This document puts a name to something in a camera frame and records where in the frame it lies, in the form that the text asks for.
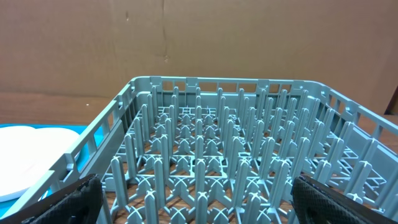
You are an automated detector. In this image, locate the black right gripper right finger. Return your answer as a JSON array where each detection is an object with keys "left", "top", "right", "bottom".
[{"left": 290, "top": 175, "right": 397, "bottom": 224}]

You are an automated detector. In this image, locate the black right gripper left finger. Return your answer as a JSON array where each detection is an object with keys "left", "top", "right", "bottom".
[{"left": 1, "top": 174, "right": 103, "bottom": 224}]

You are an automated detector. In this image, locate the grey dishwasher rack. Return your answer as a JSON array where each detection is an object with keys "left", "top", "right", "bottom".
[{"left": 1, "top": 76, "right": 397, "bottom": 223}]

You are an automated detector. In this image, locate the teal serving tray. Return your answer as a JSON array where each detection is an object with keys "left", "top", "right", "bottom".
[{"left": 0, "top": 123, "right": 105, "bottom": 218}]

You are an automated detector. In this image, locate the small white cup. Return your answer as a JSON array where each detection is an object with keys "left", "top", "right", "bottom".
[{"left": 1, "top": 126, "right": 79, "bottom": 202}]

